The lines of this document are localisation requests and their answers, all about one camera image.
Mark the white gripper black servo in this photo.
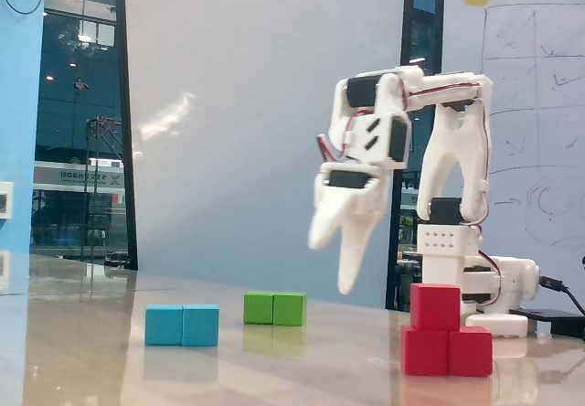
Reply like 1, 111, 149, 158
307, 161, 390, 296

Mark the small red cube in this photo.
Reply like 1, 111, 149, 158
409, 283, 462, 333

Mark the green double block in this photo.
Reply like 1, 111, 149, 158
243, 291, 308, 327

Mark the red double block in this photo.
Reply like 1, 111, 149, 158
400, 325, 494, 378

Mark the blue double block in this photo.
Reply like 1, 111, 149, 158
144, 304, 220, 347

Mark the black flat device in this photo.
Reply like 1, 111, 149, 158
509, 307, 585, 337

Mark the black plug cable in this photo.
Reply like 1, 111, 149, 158
538, 275, 585, 315

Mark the white wall socket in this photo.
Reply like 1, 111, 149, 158
0, 180, 14, 219

